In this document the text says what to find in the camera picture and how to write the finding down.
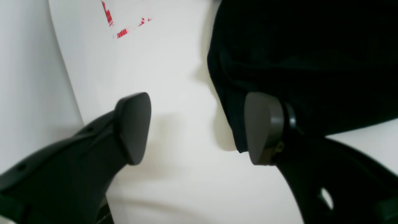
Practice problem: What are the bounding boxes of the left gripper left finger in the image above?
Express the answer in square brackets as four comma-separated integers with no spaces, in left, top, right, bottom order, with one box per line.
[1,92,151,224]

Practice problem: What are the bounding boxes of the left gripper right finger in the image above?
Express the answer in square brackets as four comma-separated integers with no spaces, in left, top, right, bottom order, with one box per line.
[244,92,398,224]

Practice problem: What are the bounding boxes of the black t-shirt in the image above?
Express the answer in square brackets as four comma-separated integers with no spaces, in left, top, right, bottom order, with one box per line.
[207,0,398,153]

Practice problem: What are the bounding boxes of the red tape rectangle marker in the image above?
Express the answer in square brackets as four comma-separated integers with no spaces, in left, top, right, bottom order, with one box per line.
[101,0,153,39]

